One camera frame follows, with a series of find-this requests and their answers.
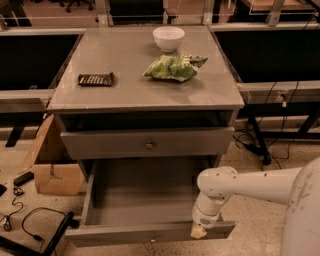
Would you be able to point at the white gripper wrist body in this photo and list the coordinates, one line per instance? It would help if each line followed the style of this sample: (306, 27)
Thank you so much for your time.
(204, 220)

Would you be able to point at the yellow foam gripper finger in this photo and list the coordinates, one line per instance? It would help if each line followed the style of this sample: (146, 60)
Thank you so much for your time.
(197, 231)

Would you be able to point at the grey drawer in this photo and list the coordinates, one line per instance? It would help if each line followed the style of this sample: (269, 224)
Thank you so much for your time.
(140, 200)
(147, 142)

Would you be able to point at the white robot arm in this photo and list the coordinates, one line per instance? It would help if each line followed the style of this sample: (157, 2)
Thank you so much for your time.
(296, 188)

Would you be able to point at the grey top drawer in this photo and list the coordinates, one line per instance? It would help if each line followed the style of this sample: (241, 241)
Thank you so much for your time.
(147, 142)

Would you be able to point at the grey drawer cabinet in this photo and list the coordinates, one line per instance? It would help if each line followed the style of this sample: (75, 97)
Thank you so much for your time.
(136, 102)

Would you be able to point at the black table leg right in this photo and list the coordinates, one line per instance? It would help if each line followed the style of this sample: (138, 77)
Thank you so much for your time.
(263, 148)

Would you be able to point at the green chip bag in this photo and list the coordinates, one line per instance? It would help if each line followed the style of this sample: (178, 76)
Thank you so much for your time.
(179, 67)

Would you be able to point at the brown cardboard box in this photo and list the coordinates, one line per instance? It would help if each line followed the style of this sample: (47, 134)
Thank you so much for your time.
(54, 172)

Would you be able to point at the dark snack bar wrapper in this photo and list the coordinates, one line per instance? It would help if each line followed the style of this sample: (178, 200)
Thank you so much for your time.
(96, 79)

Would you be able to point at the white ceramic bowl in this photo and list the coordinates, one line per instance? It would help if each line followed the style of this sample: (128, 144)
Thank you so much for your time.
(168, 38)

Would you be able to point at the small black box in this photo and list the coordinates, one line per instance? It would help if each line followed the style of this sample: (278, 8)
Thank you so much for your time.
(24, 178)

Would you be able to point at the black office chair base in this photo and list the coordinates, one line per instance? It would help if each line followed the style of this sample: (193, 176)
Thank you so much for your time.
(67, 4)

